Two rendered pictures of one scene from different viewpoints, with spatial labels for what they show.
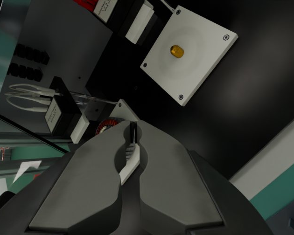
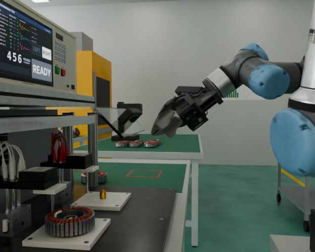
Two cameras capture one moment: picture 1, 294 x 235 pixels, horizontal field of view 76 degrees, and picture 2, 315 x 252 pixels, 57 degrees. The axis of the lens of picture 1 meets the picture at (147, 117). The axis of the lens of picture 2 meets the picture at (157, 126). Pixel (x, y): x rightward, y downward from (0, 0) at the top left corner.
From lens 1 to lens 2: 88 cm
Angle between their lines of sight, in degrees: 104
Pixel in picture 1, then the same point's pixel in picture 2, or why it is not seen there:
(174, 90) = (110, 205)
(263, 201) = not seen: outside the picture
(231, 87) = (141, 203)
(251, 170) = (174, 222)
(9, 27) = (57, 122)
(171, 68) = (101, 201)
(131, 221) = not seen: outside the picture
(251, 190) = (180, 225)
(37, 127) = not seen: outside the picture
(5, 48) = (52, 123)
